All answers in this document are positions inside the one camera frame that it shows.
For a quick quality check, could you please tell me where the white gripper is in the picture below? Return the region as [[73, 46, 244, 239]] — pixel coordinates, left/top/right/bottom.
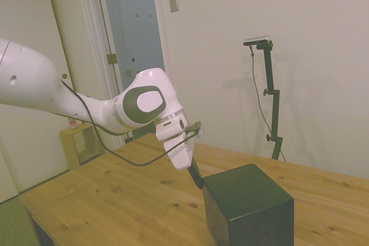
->
[[163, 132, 205, 190]]

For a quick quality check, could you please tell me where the black drawer cabinet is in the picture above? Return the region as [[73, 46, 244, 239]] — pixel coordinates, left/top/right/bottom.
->
[[201, 163, 295, 246]]

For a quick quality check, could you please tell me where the light wooden cube shelf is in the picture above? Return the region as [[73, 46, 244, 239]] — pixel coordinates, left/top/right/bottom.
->
[[59, 123, 107, 169]]

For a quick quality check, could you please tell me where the pale blue inner door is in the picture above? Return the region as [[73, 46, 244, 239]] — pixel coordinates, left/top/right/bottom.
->
[[114, 0, 166, 91]]

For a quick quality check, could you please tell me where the green upholstered seat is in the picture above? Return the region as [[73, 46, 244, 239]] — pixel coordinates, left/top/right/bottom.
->
[[0, 196, 40, 246]]

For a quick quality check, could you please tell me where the white open door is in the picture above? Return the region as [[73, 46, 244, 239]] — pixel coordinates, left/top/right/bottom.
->
[[0, 0, 77, 204]]

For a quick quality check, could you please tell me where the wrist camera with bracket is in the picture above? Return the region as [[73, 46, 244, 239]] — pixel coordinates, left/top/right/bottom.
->
[[183, 120, 205, 139]]

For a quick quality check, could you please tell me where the black camera stand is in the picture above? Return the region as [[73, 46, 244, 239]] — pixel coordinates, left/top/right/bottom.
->
[[255, 41, 285, 161]]

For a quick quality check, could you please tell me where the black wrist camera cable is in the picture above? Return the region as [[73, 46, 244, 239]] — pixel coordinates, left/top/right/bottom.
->
[[59, 79, 199, 168]]

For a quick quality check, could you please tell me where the grey stereo camera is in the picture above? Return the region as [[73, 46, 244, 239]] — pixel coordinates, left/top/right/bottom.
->
[[243, 36, 272, 47]]

